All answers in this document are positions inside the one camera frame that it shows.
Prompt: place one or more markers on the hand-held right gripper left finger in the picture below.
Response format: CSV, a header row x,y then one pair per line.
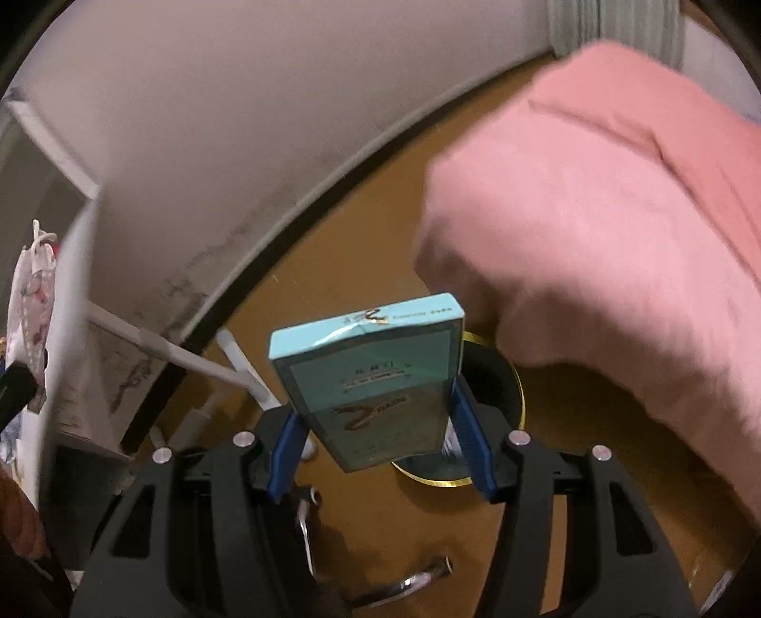
x,y
284,453

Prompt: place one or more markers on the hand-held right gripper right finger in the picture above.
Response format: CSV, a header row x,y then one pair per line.
x,y
475,441

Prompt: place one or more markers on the black round bin gold rim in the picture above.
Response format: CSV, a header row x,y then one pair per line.
x,y
494,380

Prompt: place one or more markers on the teal cardboard box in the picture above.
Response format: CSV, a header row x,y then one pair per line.
x,y
380,380

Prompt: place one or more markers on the chrome chair base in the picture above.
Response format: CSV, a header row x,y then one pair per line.
x,y
410,585

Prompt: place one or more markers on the pink cloth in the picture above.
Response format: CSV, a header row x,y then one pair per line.
x,y
594,237

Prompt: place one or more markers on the white desk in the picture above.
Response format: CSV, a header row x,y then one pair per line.
x,y
65,333

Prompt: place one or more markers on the floral printed fabric bag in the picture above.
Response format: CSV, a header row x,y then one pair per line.
x,y
30,309

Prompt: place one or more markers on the grey curtain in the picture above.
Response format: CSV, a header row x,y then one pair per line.
x,y
612,24

